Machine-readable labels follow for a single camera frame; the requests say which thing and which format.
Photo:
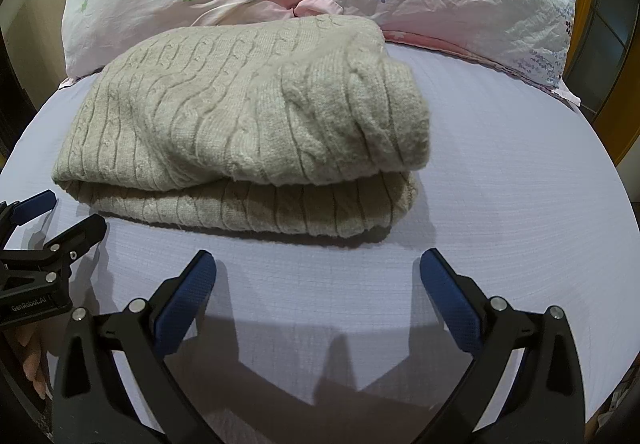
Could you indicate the wooden window frame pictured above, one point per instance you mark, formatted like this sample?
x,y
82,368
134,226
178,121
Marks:
x,y
607,49

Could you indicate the person's left hand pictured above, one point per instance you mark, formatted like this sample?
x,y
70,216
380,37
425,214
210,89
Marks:
x,y
31,354

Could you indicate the lavender bed sheet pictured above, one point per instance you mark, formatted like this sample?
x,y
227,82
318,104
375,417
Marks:
x,y
450,199

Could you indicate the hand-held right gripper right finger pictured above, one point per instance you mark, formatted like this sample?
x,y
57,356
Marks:
x,y
450,296

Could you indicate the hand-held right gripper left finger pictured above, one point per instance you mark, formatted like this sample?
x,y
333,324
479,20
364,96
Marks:
x,y
186,296

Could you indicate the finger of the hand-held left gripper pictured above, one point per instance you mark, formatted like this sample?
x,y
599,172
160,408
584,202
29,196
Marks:
x,y
35,204
82,230

